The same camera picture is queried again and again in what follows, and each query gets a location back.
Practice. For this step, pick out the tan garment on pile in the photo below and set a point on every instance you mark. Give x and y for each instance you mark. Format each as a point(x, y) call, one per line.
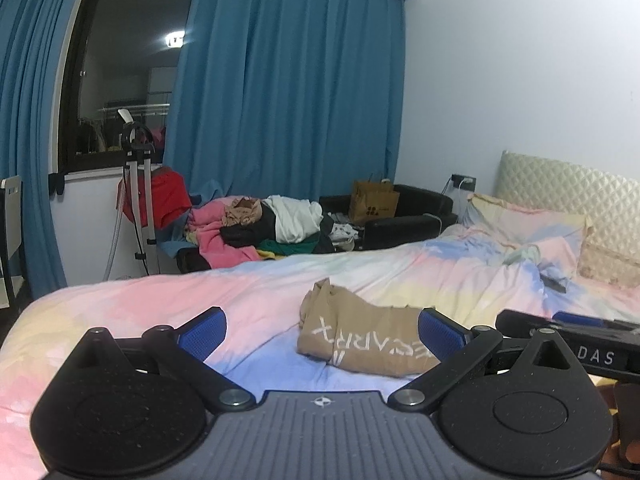
point(242, 211)

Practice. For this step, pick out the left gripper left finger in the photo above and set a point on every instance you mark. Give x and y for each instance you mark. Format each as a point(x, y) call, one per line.
point(182, 353)

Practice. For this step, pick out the silver tripod stand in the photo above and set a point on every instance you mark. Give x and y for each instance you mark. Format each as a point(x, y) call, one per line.
point(135, 190)

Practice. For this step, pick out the pink garment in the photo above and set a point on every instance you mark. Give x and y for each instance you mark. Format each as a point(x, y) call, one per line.
point(206, 222)

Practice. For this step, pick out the pastel pillow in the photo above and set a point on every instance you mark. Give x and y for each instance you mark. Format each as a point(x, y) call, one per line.
point(525, 224)

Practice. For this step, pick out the tan trousers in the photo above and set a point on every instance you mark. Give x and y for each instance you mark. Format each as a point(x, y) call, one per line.
point(338, 327)

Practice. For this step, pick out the black and white chair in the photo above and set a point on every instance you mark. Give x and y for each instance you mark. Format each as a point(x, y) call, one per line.
point(15, 288)

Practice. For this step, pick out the blue curtain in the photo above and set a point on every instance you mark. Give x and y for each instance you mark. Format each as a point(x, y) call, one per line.
point(292, 97)
point(32, 33)

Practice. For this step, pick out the pastel tie-dye bed duvet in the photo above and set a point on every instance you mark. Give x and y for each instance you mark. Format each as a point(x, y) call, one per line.
point(464, 274)

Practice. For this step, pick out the right blue curtain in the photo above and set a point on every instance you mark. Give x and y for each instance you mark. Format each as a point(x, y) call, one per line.
point(292, 97)

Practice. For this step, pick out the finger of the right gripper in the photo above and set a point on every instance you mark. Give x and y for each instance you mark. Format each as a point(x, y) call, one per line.
point(516, 324)
point(584, 320)

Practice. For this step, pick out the red garment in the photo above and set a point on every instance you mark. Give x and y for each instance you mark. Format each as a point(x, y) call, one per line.
point(169, 198)

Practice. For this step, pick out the quilted beige headboard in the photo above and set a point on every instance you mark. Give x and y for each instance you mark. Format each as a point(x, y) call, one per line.
point(609, 200)

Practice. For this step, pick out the dark window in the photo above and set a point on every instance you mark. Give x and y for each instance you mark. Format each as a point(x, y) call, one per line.
point(122, 54)

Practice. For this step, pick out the black sofa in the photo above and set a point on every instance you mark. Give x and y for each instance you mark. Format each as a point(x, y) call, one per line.
point(420, 215)

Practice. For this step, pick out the left blue curtain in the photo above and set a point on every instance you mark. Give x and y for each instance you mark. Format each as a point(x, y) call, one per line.
point(32, 33)

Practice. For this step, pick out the brown paper bag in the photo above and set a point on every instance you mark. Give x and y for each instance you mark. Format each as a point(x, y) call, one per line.
point(372, 200)

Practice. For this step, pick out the white garment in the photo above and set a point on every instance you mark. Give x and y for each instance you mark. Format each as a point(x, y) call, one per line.
point(296, 219)

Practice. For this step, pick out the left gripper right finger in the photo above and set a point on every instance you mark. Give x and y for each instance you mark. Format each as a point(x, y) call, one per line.
point(462, 353)

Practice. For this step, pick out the black garment on pile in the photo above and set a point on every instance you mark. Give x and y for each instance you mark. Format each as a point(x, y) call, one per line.
point(253, 234)

